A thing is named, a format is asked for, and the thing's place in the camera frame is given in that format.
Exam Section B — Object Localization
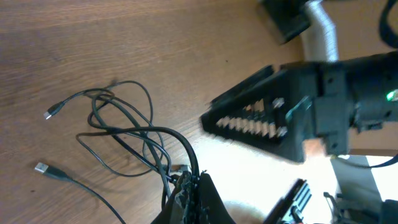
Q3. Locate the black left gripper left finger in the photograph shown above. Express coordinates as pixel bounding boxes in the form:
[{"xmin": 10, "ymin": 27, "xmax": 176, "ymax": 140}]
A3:
[{"xmin": 151, "ymin": 171, "xmax": 194, "ymax": 224}]

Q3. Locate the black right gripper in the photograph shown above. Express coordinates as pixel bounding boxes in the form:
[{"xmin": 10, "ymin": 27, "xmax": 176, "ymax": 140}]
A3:
[{"xmin": 200, "ymin": 51, "xmax": 397, "ymax": 162}]

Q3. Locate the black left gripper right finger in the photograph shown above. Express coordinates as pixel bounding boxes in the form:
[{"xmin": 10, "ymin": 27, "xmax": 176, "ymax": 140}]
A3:
[{"xmin": 195, "ymin": 172, "xmax": 236, "ymax": 224}]

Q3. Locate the thin black cable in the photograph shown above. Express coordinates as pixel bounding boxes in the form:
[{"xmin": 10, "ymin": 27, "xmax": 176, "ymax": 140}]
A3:
[{"xmin": 43, "ymin": 80, "xmax": 175, "ymax": 184}]

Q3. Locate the thick black USB cable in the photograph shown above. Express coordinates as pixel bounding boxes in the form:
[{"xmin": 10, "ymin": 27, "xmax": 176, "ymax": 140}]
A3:
[{"xmin": 34, "ymin": 90, "xmax": 200, "ymax": 224}]

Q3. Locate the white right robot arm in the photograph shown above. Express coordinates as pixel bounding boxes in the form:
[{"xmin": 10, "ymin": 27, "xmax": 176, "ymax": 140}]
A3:
[{"xmin": 201, "ymin": 1, "xmax": 397, "ymax": 162}]

